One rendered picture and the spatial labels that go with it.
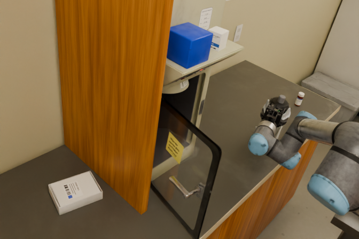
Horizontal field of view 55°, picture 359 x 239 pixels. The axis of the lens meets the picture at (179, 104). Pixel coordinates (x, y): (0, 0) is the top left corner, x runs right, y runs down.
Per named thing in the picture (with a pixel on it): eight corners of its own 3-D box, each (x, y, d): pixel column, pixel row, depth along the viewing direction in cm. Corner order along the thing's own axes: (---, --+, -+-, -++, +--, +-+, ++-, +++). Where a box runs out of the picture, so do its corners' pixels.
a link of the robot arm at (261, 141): (262, 161, 131) (242, 148, 133) (269, 146, 139) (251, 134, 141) (272, 148, 126) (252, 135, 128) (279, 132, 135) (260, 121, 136)
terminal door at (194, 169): (147, 180, 131) (157, 92, 109) (197, 241, 113) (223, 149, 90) (145, 182, 131) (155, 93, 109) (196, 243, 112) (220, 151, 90)
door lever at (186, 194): (180, 175, 109) (182, 169, 108) (200, 195, 103) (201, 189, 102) (167, 181, 106) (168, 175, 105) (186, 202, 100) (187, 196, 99)
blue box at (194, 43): (162, 55, 104) (165, 27, 99) (184, 48, 111) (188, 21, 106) (187, 69, 99) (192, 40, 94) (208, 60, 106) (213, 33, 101)
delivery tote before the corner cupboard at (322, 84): (291, 106, 382) (301, 80, 364) (308, 95, 409) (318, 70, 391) (343, 134, 350) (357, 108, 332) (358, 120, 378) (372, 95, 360)
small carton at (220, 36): (204, 46, 114) (208, 29, 111) (212, 42, 118) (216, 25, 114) (218, 52, 112) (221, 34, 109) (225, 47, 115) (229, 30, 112)
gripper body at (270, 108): (286, 107, 146) (280, 121, 137) (280, 123, 151) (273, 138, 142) (269, 101, 149) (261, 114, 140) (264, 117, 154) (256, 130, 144)
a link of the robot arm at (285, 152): (309, 147, 127) (282, 130, 129) (292, 172, 127) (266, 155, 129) (304, 146, 135) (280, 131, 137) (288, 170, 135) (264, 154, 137)
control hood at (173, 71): (151, 85, 108) (154, 57, 103) (213, 59, 130) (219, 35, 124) (178, 102, 102) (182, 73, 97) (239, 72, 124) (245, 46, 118)
